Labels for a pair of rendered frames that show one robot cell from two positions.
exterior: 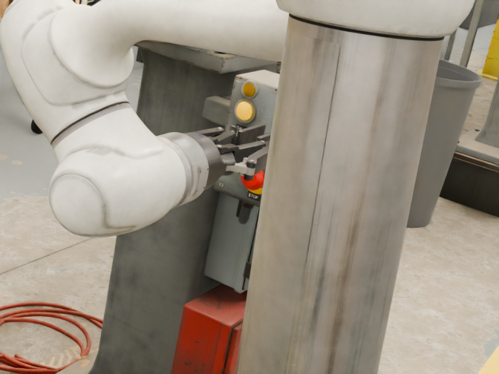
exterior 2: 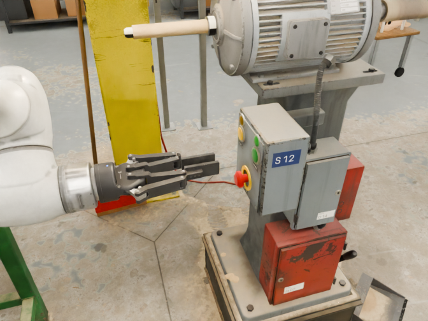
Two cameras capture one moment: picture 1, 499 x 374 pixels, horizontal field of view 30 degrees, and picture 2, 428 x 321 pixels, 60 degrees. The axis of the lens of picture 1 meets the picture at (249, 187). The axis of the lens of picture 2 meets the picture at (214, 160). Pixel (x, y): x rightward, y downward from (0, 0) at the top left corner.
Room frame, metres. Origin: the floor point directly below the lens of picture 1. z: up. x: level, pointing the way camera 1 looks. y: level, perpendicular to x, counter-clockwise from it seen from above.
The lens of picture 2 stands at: (0.90, -0.46, 1.52)
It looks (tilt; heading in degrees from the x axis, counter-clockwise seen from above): 36 degrees down; 48
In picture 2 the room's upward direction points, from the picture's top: straight up
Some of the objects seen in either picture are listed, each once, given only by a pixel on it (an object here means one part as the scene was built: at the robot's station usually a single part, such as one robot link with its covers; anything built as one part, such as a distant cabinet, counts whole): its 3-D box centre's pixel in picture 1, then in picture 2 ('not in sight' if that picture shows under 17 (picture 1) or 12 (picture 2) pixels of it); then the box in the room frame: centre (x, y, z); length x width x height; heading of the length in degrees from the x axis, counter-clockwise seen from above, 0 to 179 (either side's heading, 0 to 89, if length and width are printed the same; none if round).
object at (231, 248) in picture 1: (269, 149); (321, 148); (1.71, -0.02, 0.93); 0.15 x 0.10 x 0.55; 154
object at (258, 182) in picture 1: (255, 176); (243, 178); (1.40, -0.01, 0.98); 0.04 x 0.04 x 0.04; 64
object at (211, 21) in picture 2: not in sight; (210, 25); (1.52, 0.24, 1.25); 0.05 x 0.02 x 0.05; 64
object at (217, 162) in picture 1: (201, 159); (121, 179); (1.14, 0.07, 1.07); 0.09 x 0.08 x 0.07; 154
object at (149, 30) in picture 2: not in sight; (170, 28); (1.43, 0.28, 1.25); 0.18 x 0.03 x 0.03; 154
